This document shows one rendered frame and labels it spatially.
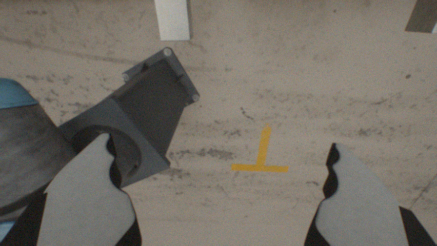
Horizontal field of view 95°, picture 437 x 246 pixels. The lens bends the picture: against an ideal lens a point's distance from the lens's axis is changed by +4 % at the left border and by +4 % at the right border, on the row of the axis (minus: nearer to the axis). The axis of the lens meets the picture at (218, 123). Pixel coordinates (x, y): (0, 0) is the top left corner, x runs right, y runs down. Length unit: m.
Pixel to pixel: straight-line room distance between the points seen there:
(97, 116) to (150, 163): 0.19
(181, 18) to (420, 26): 0.23
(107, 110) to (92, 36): 0.70
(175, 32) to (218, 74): 0.88
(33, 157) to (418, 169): 1.98
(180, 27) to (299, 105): 1.08
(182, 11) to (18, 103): 0.30
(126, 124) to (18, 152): 0.23
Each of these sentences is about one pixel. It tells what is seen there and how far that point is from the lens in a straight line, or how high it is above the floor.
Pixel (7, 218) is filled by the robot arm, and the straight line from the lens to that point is 0.47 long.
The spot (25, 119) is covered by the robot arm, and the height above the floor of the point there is 0.78.
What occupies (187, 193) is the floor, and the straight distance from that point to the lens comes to 1.62.
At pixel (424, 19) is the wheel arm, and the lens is 0.28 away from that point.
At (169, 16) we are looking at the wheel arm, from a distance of 0.22.
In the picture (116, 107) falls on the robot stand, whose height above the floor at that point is 0.60.
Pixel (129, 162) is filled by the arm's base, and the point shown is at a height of 0.65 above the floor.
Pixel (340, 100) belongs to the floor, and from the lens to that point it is 1.33.
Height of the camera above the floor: 1.05
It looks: 61 degrees down
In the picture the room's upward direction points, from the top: 179 degrees counter-clockwise
